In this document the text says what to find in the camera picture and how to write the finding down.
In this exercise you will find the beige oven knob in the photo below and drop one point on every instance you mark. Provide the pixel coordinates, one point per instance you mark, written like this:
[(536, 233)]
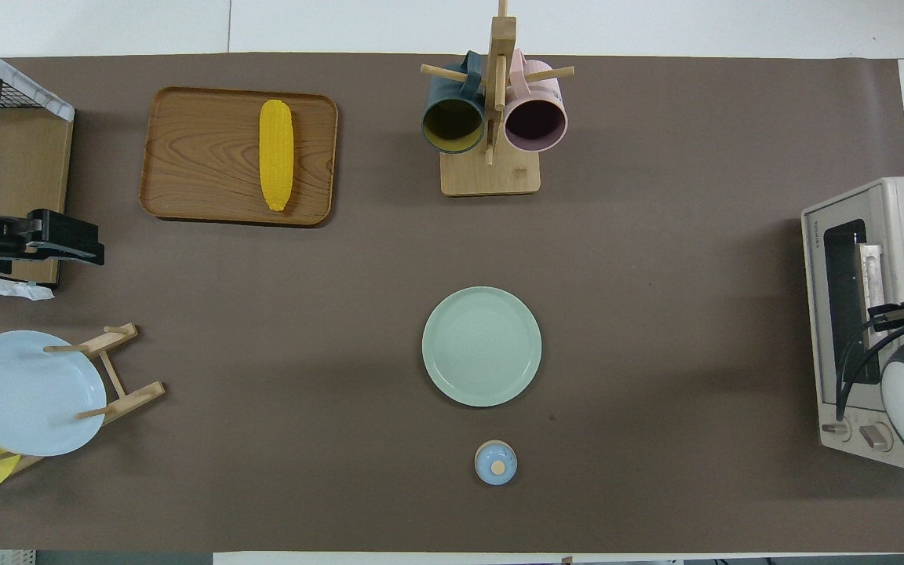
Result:
[(835, 428), (876, 437)]

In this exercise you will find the pink mug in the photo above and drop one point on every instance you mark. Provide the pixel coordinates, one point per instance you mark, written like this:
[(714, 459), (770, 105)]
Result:
[(535, 122)]

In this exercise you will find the brown table mat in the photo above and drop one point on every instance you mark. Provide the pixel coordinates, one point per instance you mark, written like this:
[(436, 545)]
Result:
[(342, 353)]

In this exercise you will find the light blue plate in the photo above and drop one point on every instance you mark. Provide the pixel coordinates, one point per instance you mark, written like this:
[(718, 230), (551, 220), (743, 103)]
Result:
[(28, 396)]

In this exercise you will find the yellow corn cob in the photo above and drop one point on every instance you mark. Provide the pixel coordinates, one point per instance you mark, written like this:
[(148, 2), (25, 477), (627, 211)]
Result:
[(276, 155)]

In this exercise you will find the light green plate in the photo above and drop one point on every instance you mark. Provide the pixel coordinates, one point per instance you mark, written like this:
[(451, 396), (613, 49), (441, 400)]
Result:
[(482, 346)]

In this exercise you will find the dark blue mug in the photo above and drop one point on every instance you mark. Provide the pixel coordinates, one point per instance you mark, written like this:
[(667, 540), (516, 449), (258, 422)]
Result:
[(452, 125)]

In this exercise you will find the brown wooden tray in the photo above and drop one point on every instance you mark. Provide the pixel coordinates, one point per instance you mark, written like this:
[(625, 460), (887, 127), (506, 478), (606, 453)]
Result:
[(201, 157)]

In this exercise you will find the wooden mug tree stand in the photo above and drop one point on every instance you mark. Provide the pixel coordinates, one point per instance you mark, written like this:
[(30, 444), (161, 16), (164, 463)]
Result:
[(490, 176)]

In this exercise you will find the wooden plate rack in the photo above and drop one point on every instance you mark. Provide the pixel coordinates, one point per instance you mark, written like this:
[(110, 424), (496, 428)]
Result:
[(134, 395)]

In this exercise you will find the wooden step shelf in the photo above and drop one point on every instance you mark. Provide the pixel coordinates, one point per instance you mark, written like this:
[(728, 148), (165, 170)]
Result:
[(28, 180)]

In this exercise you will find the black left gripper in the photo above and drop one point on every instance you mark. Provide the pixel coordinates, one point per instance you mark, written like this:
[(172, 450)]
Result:
[(40, 235)]

